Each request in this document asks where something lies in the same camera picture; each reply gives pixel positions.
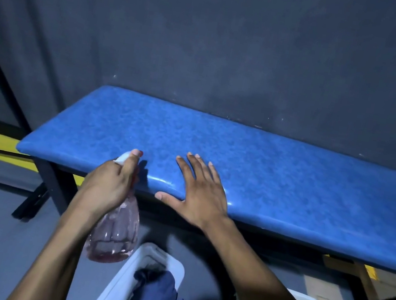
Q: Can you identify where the black metal bench frame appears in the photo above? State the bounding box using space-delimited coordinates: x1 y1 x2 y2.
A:
3 154 396 300

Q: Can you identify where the person's left hand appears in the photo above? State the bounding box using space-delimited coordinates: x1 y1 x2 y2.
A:
71 140 145 223

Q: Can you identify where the dark blue cloth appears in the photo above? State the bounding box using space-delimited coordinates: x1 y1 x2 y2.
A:
127 264 202 300

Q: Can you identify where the person's right forearm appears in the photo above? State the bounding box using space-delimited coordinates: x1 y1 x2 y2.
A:
190 213 366 300

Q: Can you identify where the blue padded bench cushion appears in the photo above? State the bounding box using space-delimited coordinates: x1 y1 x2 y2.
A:
5 72 396 277

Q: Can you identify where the person's right hand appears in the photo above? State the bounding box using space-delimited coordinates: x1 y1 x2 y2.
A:
150 147 243 236

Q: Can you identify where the black metal rack frame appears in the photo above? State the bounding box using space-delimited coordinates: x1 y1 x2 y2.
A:
0 25 48 142

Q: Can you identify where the clear pink spray bottle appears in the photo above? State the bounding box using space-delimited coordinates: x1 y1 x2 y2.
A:
81 146 152 268

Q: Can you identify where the person's left forearm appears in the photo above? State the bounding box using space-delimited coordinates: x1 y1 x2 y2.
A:
6 195 110 300

